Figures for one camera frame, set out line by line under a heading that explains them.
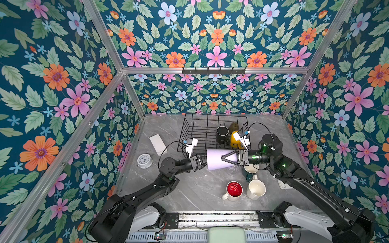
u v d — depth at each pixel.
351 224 0.38
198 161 0.63
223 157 0.57
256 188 0.81
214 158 0.58
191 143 0.65
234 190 0.82
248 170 0.80
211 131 1.08
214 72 0.93
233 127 1.02
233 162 0.57
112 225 0.40
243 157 0.56
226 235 0.68
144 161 0.91
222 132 0.94
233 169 0.91
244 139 0.57
